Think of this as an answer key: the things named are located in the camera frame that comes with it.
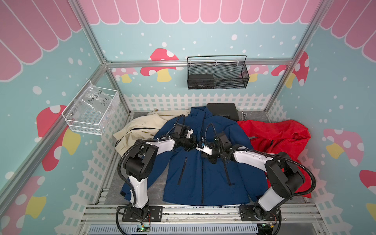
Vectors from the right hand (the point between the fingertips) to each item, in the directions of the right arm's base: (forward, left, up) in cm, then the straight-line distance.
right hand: (203, 154), depth 90 cm
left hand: (+5, +1, +2) cm, 5 cm away
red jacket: (+3, -48, +11) cm, 49 cm away
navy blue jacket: (-9, 0, -2) cm, 9 cm away
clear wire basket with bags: (+9, +58, +30) cm, 66 cm away
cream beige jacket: (+17, +37, +6) cm, 42 cm away
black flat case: (+40, -21, -1) cm, 45 cm away
